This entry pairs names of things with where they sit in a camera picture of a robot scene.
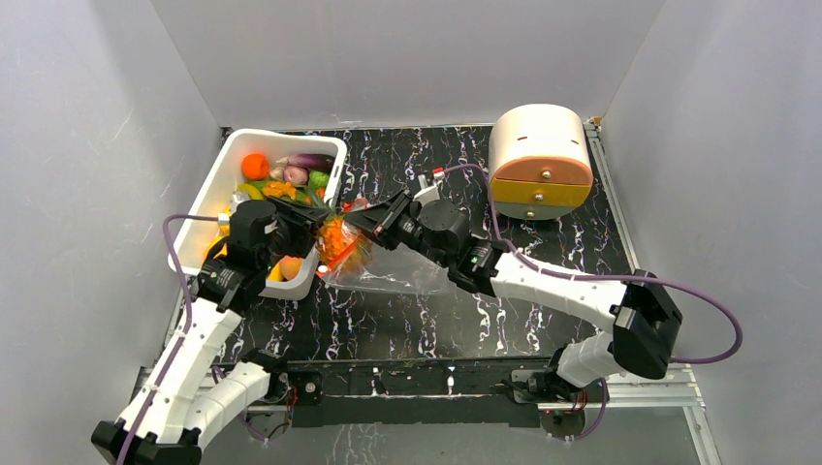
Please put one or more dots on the red onion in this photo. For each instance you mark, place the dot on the red onion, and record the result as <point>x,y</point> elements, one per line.
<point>296,175</point>

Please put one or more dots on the orange fruit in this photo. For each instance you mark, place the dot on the orange fruit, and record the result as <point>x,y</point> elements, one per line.
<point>255,167</point>

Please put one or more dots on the peach fruit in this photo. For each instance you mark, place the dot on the peach fruit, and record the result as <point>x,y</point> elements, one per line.
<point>290,267</point>

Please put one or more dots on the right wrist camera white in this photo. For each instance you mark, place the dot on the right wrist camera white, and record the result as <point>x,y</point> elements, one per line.
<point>430,184</point>

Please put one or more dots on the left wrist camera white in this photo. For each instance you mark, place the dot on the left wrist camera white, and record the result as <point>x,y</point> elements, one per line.
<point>223,221</point>

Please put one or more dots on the yellow banana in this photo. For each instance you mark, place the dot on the yellow banana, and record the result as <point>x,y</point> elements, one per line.
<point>275,274</point>

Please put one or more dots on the purple eggplant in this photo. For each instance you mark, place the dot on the purple eggplant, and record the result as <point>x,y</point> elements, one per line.
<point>309,161</point>

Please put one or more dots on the orange maple leaf toy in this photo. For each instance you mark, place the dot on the orange maple leaf toy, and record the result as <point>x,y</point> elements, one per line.
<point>280,189</point>

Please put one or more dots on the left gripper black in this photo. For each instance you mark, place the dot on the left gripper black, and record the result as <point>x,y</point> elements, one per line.
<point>302,222</point>

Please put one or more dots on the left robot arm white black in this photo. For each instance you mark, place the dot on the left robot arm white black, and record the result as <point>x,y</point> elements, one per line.
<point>168,422</point>

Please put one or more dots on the toy pineapple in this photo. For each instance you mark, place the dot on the toy pineapple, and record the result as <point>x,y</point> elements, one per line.
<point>341,247</point>

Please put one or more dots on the green vegetable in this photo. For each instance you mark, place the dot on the green vegetable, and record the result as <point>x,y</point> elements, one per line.
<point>319,179</point>

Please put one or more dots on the yellow green starfruit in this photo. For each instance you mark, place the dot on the yellow green starfruit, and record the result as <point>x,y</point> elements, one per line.
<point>251,191</point>

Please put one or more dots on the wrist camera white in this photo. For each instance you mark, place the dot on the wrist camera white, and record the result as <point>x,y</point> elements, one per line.
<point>430,184</point>
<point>223,221</point>

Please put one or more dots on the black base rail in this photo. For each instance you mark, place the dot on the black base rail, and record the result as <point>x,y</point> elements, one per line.
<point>514,390</point>

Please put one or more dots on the clear zip bag orange zipper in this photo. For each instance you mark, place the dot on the clear zip bag orange zipper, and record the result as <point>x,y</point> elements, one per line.
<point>398,271</point>

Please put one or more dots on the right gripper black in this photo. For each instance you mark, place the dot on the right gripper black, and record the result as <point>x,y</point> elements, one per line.
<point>388,221</point>

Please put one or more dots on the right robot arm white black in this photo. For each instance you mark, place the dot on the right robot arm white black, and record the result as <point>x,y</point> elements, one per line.
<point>637,319</point>

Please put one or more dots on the white plastic bin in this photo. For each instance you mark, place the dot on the white plastic bin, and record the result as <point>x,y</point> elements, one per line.
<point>225,175</point>

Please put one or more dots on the round drawer cabinet cream orange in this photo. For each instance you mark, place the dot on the round drawer cabinet cream orange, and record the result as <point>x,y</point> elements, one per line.
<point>539,166</point>

